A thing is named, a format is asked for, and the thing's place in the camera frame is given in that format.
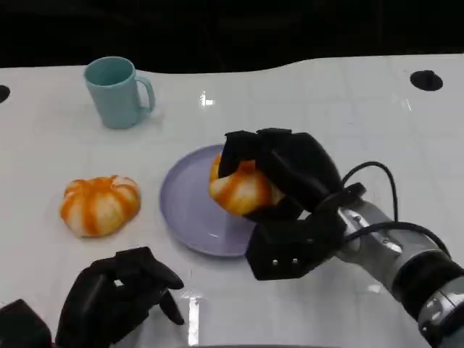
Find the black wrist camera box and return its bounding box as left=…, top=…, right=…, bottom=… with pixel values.
left=245, top=183, right=367, bottom=281
left=0, top=299, right=54, bottom=348

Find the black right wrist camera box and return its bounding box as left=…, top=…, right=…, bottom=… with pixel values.
left=245, top=183, right=367, bottom=281

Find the orange white toy bread roll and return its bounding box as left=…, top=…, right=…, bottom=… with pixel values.
left=59, top=175, right=141, bottom=239
left=208, top=154, right=286, bottom=218

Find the lilac plate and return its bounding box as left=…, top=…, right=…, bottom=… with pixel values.
left=159, top=144, right=260, bottom=258

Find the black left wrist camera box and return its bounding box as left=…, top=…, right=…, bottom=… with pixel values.
left=0, top=299, right=54, bottom=348

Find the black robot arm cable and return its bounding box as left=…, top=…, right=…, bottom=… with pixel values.
left=340, top=162, right=452, bottom=257

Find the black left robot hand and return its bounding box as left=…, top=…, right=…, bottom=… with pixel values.
left=54, top=246, right=186, bottom=345

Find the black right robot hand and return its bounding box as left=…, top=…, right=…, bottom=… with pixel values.
left=219, top=127, right=345, bottom=225

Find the pale green mug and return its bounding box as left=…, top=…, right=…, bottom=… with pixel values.
left=83, top=56, right=157, bottom=130

